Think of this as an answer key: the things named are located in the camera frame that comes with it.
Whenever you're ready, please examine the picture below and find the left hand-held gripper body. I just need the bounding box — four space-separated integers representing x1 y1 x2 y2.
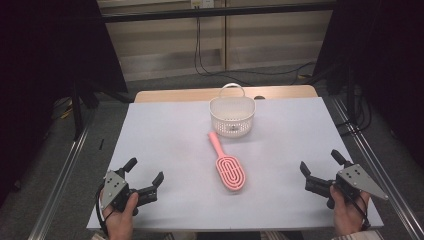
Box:
99 169 158 216

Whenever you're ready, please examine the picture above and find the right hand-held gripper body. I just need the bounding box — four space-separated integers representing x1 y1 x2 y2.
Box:
304 163 390 210

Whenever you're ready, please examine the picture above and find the pink hairbrush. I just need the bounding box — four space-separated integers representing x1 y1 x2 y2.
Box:
207 130 247 192

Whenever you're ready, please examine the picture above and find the white perforated plastic basket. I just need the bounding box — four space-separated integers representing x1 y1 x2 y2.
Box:
208 82 257 139

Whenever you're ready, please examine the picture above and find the person's left hand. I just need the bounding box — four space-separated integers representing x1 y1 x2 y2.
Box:
101 192 140 240

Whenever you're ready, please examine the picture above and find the person's right hand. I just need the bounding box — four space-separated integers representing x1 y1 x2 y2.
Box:
329 185 371 237

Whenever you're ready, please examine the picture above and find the white board sheet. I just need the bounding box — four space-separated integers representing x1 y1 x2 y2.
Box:
86 96 385 232

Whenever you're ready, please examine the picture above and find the black metal stand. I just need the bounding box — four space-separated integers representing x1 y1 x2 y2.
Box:
70 79 101 142

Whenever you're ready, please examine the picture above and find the wooden table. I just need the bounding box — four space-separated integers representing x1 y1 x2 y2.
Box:
133 84 319 104

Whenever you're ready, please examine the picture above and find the black curtain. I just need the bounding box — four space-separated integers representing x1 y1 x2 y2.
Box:
312 0 424 169
0 0 130 208

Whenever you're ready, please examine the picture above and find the black horizontal bar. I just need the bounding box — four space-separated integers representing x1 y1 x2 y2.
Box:
99 1 337 24

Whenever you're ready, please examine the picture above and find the aluminium floor rail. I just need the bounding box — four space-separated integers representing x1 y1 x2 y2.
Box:
27 111 96 240
330 95 424 240

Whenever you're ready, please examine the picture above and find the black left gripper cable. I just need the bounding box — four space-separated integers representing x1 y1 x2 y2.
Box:
95 184 112 236

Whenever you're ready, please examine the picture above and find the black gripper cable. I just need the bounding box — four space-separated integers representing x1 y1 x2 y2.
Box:
333 182 372 232
95 184 112 236

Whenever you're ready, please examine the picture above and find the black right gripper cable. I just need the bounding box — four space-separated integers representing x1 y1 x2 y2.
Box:
333 182 372 232

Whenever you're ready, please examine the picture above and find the black floor cable bundle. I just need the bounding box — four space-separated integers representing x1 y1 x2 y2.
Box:
335 84 373 137

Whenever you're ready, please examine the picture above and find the long black wall cable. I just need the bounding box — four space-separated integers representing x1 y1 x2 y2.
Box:
193 15 317 86

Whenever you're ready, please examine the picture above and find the white wall outlet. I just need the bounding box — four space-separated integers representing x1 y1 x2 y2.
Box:
190 0 215 10

